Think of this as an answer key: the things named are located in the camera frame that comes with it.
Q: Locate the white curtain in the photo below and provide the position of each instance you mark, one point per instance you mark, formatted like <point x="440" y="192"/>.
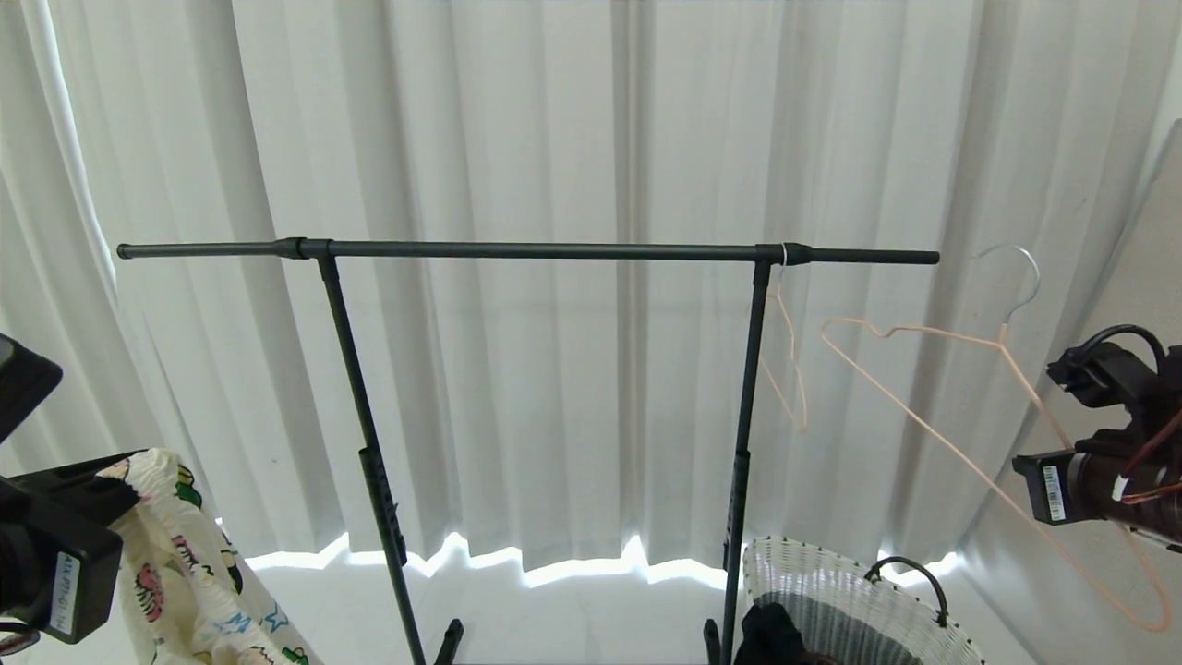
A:
<point x="517" y="139"/>

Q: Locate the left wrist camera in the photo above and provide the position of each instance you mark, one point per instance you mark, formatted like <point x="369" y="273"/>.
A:
<point x="23" y="383"/>

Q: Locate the black garment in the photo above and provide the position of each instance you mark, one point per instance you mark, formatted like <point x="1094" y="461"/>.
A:
<point x="766" y="637"/>

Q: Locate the black clothes rack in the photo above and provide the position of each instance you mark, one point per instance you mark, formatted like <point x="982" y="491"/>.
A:
<point x="554" y="249"/>

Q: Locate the pink clothes hanger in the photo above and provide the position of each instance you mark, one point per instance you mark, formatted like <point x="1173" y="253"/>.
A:
<point x="1002" y="337"/>
<point x="804" y="411"/>

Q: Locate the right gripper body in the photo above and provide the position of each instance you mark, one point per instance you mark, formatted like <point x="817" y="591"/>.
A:
<point x="1090" y="489"/>

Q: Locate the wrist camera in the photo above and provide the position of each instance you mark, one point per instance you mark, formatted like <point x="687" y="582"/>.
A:
<point x="23" y="383"/>
<point x="1099" y="379"/>

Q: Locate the white laundry basket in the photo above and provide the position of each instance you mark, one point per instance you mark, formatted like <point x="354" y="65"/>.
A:
<point x="813" y="573"/>

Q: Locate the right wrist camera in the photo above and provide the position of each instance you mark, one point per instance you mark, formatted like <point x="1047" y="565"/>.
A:
<point x="1099" y="379"/>

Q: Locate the cream printed garment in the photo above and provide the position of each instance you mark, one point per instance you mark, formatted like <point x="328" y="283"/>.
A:
<point x="185" y="554"/>

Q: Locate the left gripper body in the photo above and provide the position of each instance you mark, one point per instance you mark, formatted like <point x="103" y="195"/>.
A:
<point x="37" y="573"/>

